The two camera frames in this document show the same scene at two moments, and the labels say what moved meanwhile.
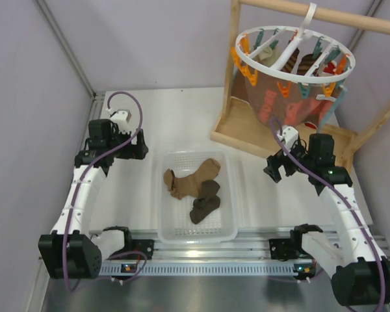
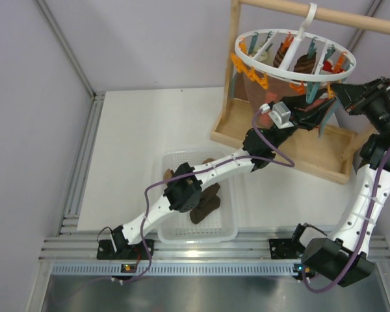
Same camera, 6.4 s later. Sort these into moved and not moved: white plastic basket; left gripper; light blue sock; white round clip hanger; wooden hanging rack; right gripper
Moved: right gripper; left gripper; white round clip hanger
Not moved: light blue sock; white plastic basket; wooden hanging rack
